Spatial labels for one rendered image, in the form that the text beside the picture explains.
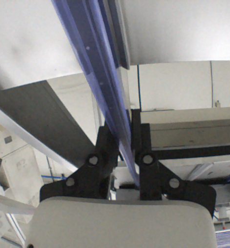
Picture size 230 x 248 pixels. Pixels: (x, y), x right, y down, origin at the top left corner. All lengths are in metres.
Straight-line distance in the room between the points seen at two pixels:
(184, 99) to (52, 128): 1.87
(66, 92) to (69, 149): 1.97
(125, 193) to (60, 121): 0.26
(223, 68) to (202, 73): 0.30
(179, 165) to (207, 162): 0.04
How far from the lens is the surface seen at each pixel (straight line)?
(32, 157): 1.29
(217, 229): 0.70
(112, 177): 0.30
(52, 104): 0.17
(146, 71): 1.91
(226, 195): 0.43
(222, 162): 0.27
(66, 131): 0.19
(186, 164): 0.24
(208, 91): 2.07
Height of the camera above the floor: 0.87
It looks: 12 degrees up
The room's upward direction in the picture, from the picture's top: 174 degrees clockwise
